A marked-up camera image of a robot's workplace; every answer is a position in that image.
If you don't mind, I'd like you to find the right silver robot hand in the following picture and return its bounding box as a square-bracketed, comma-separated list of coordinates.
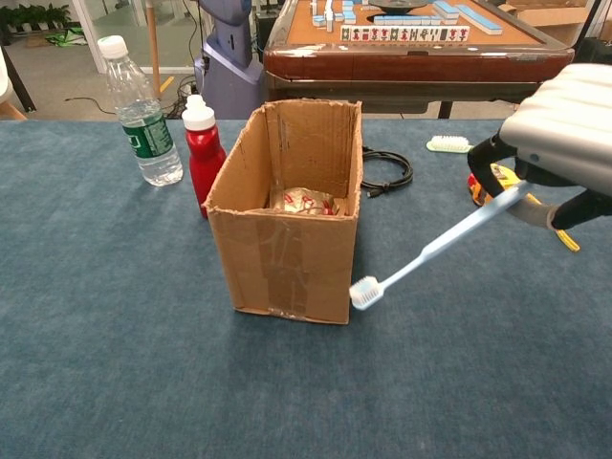
[467, 62, 612, 231]

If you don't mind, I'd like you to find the light blue toothbrush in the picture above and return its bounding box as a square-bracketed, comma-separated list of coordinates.
[348, 185, 533, 312]

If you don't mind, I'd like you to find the tan snack bag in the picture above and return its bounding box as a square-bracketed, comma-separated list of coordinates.
[270, 186, 341, 216]

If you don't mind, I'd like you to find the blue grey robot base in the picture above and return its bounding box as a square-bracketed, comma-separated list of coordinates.
[193, 0, 265, 120]

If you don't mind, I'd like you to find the background cardboard box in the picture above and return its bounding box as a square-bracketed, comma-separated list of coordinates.
[506, 0, 594, 45]

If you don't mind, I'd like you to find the open cardboard box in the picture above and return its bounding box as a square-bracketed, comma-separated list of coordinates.
[203, 98, 364, 326]

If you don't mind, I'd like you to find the yellow tape measure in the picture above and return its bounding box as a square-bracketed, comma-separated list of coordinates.
[467, 162, 581, 253]

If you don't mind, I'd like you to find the black tripod stand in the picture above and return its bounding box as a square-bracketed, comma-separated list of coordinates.
[571, 0, 604, 66]

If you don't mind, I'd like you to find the mint green brush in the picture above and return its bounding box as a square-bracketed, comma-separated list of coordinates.
[426, 135, 474, 155]

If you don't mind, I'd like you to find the long blue-backed mahjong tile row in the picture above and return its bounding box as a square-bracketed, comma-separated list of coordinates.
[432, 0, 504, 35]

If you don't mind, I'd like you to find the brown mahjong table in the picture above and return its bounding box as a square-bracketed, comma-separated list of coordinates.
[262, 0, 575, 120]

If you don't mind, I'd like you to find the face-up mahjong tile row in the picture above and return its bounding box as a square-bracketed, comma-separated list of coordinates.
[339, 25, 470, 43]

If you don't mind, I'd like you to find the blue-backed mahjong tile cluster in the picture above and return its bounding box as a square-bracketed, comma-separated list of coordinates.
[310, 0, 358, 33]

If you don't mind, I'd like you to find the red bottle white cap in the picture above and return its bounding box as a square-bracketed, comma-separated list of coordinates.
[181, 94, 228, 221]

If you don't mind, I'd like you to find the clear water bottle green label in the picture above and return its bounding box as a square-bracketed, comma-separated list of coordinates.
[97, 34, 185, 187]

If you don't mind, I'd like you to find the wooden pole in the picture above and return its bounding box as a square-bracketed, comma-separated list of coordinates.
[144, 0, 163, 100]

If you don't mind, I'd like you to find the blue felt table cover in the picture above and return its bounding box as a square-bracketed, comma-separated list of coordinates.
[0, 118, 612, 459]

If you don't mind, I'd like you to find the green fabric item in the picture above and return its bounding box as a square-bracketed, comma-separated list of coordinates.
[45, 27, 90, 48]

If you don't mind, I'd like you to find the potted green plants row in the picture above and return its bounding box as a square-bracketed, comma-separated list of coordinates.
[0, 3, 73, 34]

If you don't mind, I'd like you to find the coiled black cable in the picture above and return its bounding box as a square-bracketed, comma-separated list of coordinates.
[361, 145, 415, 200]

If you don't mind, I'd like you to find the black floor cable bundle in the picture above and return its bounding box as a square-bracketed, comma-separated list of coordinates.
[162, 71, 205, 114]

